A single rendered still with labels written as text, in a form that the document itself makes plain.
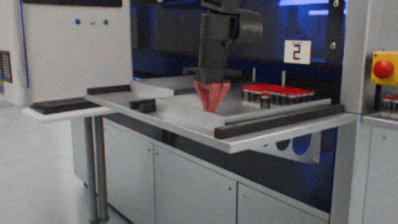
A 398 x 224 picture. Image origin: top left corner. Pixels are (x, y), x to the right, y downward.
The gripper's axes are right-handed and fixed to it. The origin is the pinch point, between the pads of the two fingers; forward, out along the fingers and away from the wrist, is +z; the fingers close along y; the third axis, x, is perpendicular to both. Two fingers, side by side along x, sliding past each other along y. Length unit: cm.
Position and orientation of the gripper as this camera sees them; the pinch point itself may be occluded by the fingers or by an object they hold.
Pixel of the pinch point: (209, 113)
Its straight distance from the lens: 78.7
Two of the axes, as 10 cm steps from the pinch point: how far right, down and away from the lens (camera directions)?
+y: 8.1, -0.5, 5.9
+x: -5.9, -1.7, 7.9
